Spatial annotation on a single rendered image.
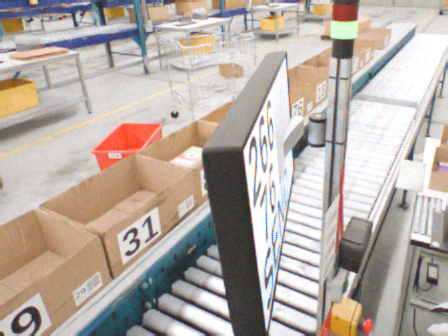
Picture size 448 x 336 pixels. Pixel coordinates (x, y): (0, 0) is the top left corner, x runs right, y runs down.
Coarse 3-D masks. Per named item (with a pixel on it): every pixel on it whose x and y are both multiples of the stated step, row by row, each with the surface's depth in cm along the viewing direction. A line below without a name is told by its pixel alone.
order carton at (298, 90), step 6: (294, 84) 235; (300, 84) 233; (306, 84) 231; (312, 84) 229; (294, 90) 237; (300, 90) 235; (306, 90) 219; (312, 90) 228; (294, 96) 239; (300, 96) 212; (306, 96) 220; (312, 96) 230; (294, 102) 206; (306, 102) 222; (312, 102) 232; (306, 108) 224; (312, 108) 234; (306, 114) 226
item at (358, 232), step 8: (352, 216) 102; (352, 224) 99; (360, 224) 98; (368, 224) 99; (344, 232) 97; (352, 232) 96; (360, 232) 96; (368, 232) 97; (344, 240) 94; (352, 240) 94; (360, 240) 94; (368, 240) 96; (344, 248) 94; (352, 248) 93; (360, 248) 92; (352, 256) 94; (360, 256) 93; (352, 264) 97; (360, 264) 98; (352, 272) 97
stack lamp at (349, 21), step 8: (336, 8) 69; (344, 8) 68; (352, 8) 68; (336, 16) 70; (344, 16) 69; (352, 16) 69; (336, 24) 70; (344, 24) 70; (352, 24) 70; (336, 32) 71; (344, 32) 70; (352, 32) 70
